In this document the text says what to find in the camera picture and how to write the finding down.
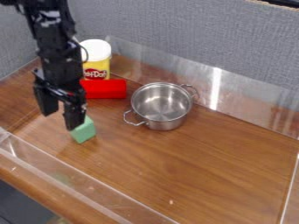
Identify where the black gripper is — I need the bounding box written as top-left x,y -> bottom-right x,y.
32,47 -> 86,130

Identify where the green foam block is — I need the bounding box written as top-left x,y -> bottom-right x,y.
69,116 -> 96,144

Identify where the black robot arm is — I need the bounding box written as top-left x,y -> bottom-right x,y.
0,0 -> 86,130

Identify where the red rectangular block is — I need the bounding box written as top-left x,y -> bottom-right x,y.
80,79 -> 126,99

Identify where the yellow Play-Doh can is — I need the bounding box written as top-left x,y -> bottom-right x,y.
80,39 -> 112,81

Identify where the small steel pot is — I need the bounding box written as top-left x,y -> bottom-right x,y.
122,82 -> 200,131

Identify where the clear acrylic table barrier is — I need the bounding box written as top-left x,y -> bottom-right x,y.
0,38 -> 299,224

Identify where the black cable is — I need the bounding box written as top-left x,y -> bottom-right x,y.
69,36 -> 89,64

